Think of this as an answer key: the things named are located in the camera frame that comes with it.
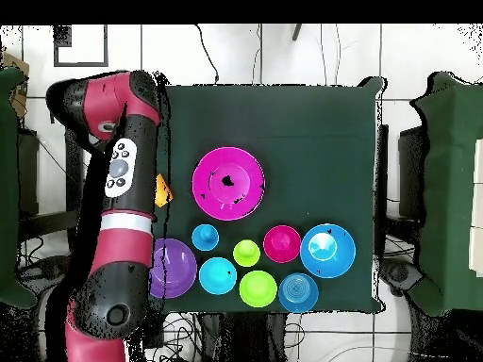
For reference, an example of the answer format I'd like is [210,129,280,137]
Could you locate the large pink bowl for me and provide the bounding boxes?
[191,145,266,222]

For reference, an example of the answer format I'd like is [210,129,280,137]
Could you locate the orange cup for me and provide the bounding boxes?
[154,173,175,208]

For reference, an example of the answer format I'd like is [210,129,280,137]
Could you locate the large purple bowl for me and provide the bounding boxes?
[148,238,198,300]

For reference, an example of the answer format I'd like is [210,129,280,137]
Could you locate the blue cup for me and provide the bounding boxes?
[191,223,221,253]

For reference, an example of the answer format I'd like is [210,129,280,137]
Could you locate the green cup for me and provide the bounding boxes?
[232,239,262,268]

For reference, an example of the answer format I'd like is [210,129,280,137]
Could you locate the small red bowl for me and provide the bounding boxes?
[262,224,302,264]

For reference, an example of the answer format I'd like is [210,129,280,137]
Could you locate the small cyan bowl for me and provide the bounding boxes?
[198,256,238,296]

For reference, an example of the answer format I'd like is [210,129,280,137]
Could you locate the small green bowl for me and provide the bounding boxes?
[238,270,278,309]

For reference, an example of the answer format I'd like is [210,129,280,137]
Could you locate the dark green tablecloth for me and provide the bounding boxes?
[154,74,386,315]

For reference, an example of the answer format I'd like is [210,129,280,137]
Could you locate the small blue bowl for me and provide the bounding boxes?
[277,271,320,315]

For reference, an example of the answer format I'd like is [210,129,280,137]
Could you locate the large blue bowl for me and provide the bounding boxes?
[299,222,357,279]

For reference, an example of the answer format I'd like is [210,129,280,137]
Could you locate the dark grey machine base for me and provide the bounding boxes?
[380,257,423,293]
[18,255,71,284]

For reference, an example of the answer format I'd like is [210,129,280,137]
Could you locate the green cloth side table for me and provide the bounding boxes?
[0,66,38,310]
[409,71,483,317]

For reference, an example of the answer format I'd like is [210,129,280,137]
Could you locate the white stacked boxes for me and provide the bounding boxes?
[468,138,483,278]

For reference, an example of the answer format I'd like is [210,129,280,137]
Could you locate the cardboard box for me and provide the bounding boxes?
[0,52,30,119]

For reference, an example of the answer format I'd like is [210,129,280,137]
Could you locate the black floor cable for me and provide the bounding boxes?
[194,24,221,85]

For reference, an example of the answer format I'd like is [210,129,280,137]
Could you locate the black pedestal column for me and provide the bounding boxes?
[195,312,288,362]

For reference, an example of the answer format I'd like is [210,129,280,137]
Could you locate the tangle of floor cables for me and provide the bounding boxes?
[16,233,197,362]

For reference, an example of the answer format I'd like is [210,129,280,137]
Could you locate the black metal frame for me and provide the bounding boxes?
[397,125,429,220]
[17,125,86,255]

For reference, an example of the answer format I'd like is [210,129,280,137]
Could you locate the black floor marker frame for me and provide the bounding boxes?
[53,25,109,68]

